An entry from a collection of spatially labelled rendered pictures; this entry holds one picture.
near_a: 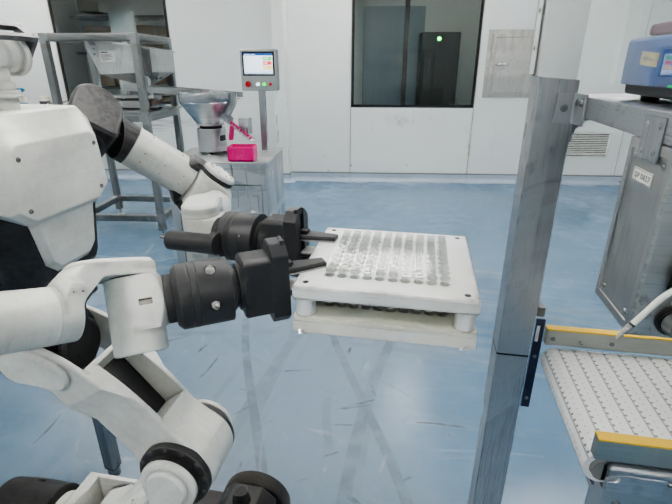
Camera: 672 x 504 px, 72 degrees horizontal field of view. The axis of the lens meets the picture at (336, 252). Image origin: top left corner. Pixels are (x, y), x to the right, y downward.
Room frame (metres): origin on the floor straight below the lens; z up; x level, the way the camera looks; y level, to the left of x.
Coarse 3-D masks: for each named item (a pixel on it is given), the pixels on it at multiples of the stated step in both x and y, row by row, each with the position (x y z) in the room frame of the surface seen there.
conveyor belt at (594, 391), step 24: (552, 360) 0.69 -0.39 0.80; (576, 360) 0.68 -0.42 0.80; (600, 360) 0.68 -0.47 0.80; (624, 360) 0.68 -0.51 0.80; (648, 360) 0.68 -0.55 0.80; (552, 384) 0.64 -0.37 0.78; (576, 384) 0.61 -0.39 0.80; (600, 384) 0.61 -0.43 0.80; (624, 384) 0.61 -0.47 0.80; (648, 384) 0.61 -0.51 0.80; (576, 408) 0.56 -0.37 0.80; (600, 408) 0.56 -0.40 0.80; (624, 408) 0.56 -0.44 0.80; (648, 408) 0.56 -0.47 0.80; (576, 432) 0.52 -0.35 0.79; (624, 432) 0.51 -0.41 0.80; (648, 432) 0.51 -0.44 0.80; (600, 480) 0.47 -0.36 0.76
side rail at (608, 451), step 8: (592, 448) 0.47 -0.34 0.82; (600, 448) 0.45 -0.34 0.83; (608, 448) 0.45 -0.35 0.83; (616, 448) 0.45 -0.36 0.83; (624, 448) 0.45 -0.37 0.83; (632, 448) 0.45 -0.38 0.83; (640, 448) 0.45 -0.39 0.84; (648, 448) 0.44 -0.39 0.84; (656, 448) 0.44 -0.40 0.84; (600, 456) 0.45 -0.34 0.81; (608, 456) 0.45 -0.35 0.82; (616, 456) 0.45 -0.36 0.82; (624, 456) 0.45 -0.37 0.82; (632, 456) 0.45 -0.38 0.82; (640, 456) 0.45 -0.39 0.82; (648, 456) 0.44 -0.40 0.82; (656, 456) 0.44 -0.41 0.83; (664, 456) 0.44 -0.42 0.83; (640, 464) 0.45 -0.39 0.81; (648, 464) 0.44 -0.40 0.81; (656, 464) 0.44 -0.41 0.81; (664, 464) 0.44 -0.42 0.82
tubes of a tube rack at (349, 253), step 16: (352, 240) 0.70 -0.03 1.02; (368, 240) 0.69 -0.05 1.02; (384, 240) 0.70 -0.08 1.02; (400, 240) 0.70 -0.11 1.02; (416, 240) 0.70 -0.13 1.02; (432, 240) 0.70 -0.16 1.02; (352, 256) 0.64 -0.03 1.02; (368, 256) 0.63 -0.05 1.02; (384, 256) 0.63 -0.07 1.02; (416, 256) 0.63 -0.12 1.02; (432, 256) 0.63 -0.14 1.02; (416, 272) 0.57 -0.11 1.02; (432, 272) 0.58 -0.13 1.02
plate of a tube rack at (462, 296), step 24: (360, 240) 0.72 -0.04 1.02; (456, 240) 0.72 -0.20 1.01; (456, 264) 0.62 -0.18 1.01; (312, 288) 0.54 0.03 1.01; (336, 288) 0.54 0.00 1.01; (360, 288) 0.54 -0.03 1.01; (384, 288) 0.54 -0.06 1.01; (408, 288) 0.54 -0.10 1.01; (432, 288) 0.54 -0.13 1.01; (456, 288) 0.54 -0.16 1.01; (456, 312) 0.51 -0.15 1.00
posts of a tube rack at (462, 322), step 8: (296, 304) 0.56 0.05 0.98; (304, 304) 0.55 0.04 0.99; (312, 304) 0.55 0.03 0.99; (304, 312) 0.55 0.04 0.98; (312, 312) 0.55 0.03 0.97; (456, 320) 0.52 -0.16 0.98; (464, 320) 0.51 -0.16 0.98; (472, 320) 0.51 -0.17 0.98; (456, 328) 0.52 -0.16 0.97; (464, 328) 0.51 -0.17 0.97; (472, 328) 0.51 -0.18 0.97
